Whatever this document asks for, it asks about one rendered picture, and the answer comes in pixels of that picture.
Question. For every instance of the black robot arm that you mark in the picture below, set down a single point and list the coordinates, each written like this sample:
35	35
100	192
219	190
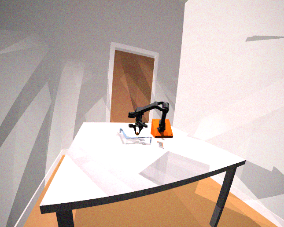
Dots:
140	111

